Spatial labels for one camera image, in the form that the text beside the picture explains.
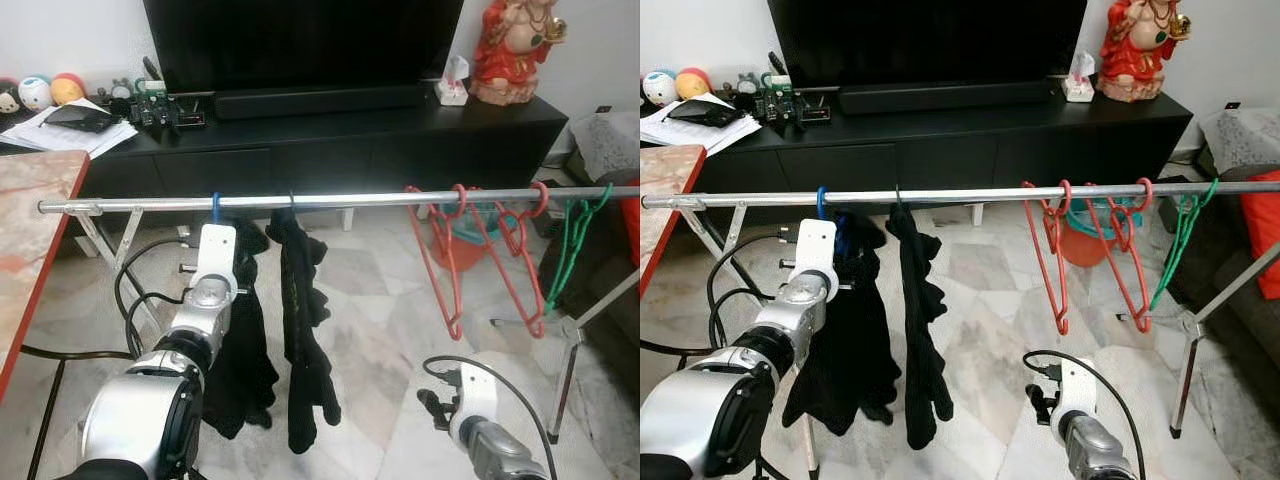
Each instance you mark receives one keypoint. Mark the red plastic hanger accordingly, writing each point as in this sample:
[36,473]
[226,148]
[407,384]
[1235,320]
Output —
[440,275]
[1125,280]
[1048,270]
[520,285]

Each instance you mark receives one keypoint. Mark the black printed t-shirt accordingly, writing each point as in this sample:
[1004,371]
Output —
[850,370]
[245,370]
[920,340]
[305,340]

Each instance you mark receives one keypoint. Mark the blue plastic hanger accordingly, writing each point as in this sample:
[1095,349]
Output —
[822,205]
[215,208]

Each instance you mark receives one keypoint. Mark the green plastic hanger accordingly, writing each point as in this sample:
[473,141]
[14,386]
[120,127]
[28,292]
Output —
[1180,245]
[570,250]

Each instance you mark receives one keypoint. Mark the orange plastic bin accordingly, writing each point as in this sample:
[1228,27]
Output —
[1085,250]
[462,255]

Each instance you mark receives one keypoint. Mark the silver clothes rack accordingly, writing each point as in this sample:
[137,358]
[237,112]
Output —
[980,194]
[350,198]

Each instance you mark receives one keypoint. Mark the black TV console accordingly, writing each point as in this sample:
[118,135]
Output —
[950,145]
[330,150]

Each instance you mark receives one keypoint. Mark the grey speckled cushion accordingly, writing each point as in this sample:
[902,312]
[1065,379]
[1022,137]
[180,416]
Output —
[1245,140]

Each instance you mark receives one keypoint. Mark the red fortune god figurine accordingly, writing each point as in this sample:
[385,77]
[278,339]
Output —
[515,55]
[1140,50]

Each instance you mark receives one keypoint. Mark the black television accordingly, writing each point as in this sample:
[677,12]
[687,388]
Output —
[300,40]
[930,40]

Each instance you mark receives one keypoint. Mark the black desk tray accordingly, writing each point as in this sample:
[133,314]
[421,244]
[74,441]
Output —
[175,112]
[800,107]

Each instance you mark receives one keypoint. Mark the white round plush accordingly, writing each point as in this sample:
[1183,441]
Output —
[660,88]
[35,92]

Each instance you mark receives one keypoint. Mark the black wallet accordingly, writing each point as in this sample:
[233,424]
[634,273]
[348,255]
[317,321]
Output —
[705,113]
[80,118]

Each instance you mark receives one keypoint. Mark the orange round plush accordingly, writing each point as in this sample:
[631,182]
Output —
[67,88]
[693,83]

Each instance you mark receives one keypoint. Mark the green and white mug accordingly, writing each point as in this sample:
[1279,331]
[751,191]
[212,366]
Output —
[777,80]
[152,85]

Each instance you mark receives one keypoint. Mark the small grey plush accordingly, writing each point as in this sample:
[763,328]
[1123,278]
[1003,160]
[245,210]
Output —
[122,90]
[747,84]

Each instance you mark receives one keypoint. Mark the black mouse plush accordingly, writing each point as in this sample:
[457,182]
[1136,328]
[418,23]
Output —
[8,97]

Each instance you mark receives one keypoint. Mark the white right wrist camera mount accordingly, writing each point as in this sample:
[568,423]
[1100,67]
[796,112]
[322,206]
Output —
[1078,390]
[475,395]

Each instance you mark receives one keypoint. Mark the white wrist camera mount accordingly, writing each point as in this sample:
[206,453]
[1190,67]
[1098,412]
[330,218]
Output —
[214,260]
[816,255]
[475,395]
[1078,390]

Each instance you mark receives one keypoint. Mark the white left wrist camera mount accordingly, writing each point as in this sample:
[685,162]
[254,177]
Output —
[214,260]
[816,255]

